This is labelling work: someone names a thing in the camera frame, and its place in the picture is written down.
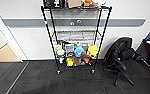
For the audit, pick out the pale yellow toy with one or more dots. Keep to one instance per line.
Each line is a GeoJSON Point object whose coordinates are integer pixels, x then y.
{"type": "Point", "coordinates": [58, 47]}

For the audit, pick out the brown plush toy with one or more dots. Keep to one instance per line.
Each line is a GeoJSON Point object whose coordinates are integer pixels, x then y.
{"type": "Point", "coordinates": [85, 60]}

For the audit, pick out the white door frame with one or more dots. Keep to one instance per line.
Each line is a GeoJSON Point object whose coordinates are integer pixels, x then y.
{"type": "Point", "coordinates": [9, 36]}

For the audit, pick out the brown cardboard box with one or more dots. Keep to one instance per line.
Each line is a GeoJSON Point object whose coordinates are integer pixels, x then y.
{"type": "Point", "coordinates": [74, 3]}

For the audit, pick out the blue plush toy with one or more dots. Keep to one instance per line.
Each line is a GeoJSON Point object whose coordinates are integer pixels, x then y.
{"type": "Point", "coordinates": [78, 51]}

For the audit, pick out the grey and white boxed item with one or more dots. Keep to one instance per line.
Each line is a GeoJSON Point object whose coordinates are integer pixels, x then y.
{"type": "Point", "coordinates": [69, 50]}

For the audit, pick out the yellow plush toy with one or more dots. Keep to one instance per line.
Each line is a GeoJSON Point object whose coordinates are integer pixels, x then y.
{"type": "Point", "coordinates": [92, 51]}

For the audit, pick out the small tan carton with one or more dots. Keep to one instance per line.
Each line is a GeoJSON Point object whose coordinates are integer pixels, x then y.
{"type": "Point", "coordinates": [84, 48]}

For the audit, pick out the small grey wall socket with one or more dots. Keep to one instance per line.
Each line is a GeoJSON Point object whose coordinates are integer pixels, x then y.
{"type": "Point", "coordinates": [72, 23]}
{"type": "Point", "coordinates": [78, 21]}

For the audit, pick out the brown packet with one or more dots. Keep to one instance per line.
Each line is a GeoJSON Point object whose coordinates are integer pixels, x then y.
{"type": "Point", "coordinates": [77, 61]}

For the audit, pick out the green and white bowl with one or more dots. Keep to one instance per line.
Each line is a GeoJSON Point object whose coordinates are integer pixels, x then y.
{"type": "Point", "coordinates": [60, 53]}

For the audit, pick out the small yellow cup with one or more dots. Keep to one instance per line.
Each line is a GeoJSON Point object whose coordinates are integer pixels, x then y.
{"type": "Point", "coordinates": [70, 62]}

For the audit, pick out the small white bottle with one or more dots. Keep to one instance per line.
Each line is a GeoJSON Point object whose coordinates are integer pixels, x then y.
{"type": "Point", "coordinates": [60, 60]}

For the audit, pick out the orange plush toy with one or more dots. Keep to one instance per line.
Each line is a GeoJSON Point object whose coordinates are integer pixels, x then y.
{"type": "Point", "coordinates": [89, 3]}

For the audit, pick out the black office chair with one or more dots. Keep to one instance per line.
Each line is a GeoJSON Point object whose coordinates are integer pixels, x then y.
{"type": "Point", "coordinates": [121, 55]}

